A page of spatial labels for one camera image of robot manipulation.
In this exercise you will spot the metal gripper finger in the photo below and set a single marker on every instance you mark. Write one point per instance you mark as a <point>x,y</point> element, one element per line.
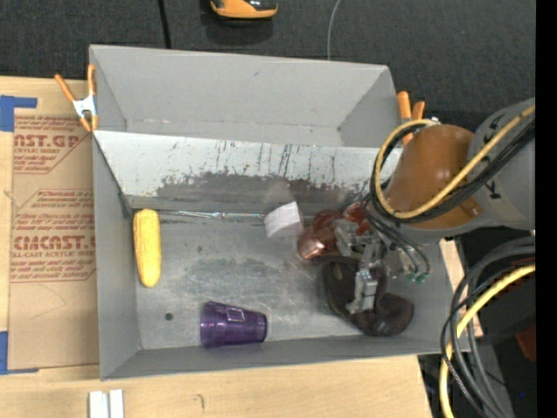
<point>347,238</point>
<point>364,287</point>

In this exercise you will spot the red-brown shiny round object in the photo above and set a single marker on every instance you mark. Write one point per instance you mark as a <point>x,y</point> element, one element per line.
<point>315,240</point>

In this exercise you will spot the white ribbed paper piece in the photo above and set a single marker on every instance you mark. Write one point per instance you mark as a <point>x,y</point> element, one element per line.
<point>283,220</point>

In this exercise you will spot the grey metal bin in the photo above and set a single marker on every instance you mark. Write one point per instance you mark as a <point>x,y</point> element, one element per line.
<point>243,277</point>

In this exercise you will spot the purple clear plastic cup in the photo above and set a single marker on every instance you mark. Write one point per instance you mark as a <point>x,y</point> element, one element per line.
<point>230,327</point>

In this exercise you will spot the yellow toy corn cob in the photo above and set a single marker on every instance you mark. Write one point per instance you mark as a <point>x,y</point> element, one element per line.
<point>147,246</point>

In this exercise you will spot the brown cardboard board red print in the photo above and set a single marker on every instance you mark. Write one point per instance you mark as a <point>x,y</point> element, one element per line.
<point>48,277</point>

